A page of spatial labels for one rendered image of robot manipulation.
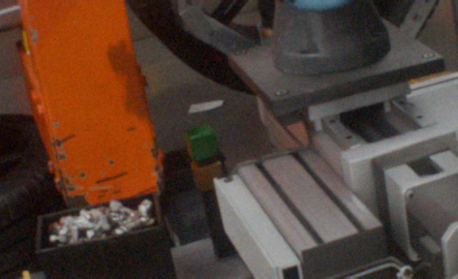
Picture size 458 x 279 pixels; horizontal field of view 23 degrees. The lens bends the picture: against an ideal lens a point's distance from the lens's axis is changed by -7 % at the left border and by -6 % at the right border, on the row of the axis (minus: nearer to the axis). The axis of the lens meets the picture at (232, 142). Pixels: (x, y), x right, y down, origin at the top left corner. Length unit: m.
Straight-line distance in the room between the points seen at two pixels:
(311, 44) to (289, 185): 0.18
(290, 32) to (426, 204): 0.35
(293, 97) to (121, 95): 0.57
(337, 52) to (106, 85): 0.56
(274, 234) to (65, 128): 0.70
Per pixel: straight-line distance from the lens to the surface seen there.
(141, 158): 1.92
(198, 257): 1.88
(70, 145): 1.89
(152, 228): 1.73
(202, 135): 1.77
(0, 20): 2.36
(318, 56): 1.41
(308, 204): 1.28
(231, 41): 2.08
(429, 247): 1.12
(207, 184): 1.79
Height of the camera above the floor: 1.26
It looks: 21 degrees down
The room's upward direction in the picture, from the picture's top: 12 degrees counter-clockwise
